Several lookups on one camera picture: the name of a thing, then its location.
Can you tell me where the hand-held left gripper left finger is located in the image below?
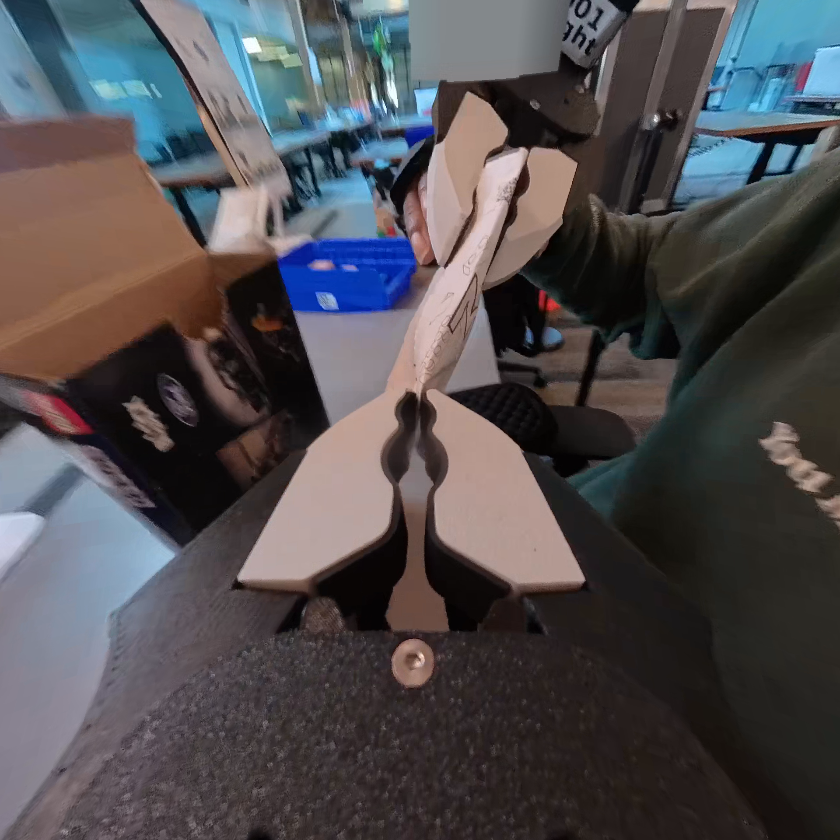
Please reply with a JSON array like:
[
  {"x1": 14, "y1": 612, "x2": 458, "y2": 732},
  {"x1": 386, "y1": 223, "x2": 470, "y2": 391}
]
[{"x1": 238, "y1": 391, "x2": 419, "y2": 629}]

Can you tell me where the black mesh office chair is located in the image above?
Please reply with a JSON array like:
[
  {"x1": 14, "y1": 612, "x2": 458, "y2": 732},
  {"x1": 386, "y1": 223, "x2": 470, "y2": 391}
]
[{"x1": 451, "y1": 384, "x2": 637, "y2": 476}]

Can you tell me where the long wooden table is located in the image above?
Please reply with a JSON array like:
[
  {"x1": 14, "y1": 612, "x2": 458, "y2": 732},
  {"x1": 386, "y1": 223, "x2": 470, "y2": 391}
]
[{"x1": 151, "y1": 130, "x2": 332, "y2": 227}]

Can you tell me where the person's right hand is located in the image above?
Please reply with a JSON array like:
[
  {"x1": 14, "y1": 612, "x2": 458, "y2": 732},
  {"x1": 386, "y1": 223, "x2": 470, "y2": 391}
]
[{"x1": 402, "y1": 176, "x2": 438, "y2": 266}]

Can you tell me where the white printed sign board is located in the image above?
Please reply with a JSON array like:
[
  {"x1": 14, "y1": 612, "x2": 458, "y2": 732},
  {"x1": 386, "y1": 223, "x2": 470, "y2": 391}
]
[{"x1": 131, "y1": 0, "x2": 291, "y2": 198}]

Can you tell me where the person's right forearm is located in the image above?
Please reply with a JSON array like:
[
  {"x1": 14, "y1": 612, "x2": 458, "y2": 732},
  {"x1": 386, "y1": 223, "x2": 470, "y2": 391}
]
[{"x1": 521, "y1": 147, "x2": 840, "y2": 368}]

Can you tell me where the person's green sweatshirt torso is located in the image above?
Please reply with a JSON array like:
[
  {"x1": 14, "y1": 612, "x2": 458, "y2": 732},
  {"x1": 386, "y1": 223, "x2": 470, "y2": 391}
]
[{"x1": 570, "y1": 289, "x2": 840, "y2": 840}]

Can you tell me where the blue plastic bin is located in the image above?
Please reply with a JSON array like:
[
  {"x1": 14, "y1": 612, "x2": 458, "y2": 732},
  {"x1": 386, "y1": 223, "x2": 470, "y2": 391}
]
[{"x1": 279, "y1": 238, "x2": 417, "y2": 312}]

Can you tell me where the wooden table with black legs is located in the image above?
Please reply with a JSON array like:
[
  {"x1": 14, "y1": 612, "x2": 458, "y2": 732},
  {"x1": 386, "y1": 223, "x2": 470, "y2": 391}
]
[{"x1": 692, "y1": 110, "x2": 840, "y2": 186}]

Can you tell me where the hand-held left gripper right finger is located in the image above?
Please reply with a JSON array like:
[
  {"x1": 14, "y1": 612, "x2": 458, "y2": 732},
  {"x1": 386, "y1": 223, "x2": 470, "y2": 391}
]
[{"x1": 420, "y1": 390, "x2": 586, "y2": 630}]

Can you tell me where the black printed cardboard lego box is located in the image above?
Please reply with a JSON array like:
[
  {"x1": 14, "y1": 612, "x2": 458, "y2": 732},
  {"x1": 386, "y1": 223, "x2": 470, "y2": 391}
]
[{"x1": 0, "y1": 118, "x2": 329, "y2": 549}]

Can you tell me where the white paper bag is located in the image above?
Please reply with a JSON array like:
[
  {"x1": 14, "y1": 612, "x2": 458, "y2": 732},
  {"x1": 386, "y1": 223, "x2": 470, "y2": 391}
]
[
  {"x1": 387, "y1": 147, "x2": 529, "y2": 404},
  {"x1": 210, "y1": 184, "x2": 291, "y2": 256}
]

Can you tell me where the brown door with knob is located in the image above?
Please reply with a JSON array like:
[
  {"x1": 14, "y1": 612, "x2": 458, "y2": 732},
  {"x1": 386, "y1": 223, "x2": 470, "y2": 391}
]
[{"x1": 600, "y1": 0, "x2": 737, "y2": 212}]

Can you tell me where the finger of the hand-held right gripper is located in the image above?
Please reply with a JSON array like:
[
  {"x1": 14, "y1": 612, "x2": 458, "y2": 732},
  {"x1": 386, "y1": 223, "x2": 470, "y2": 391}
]
[
  {"x1": 484, "y1": 146, "x2": 580, "y2": 290},
  {"x1": 428, "y1": 92, "x2": 510, "y2": 266}
]

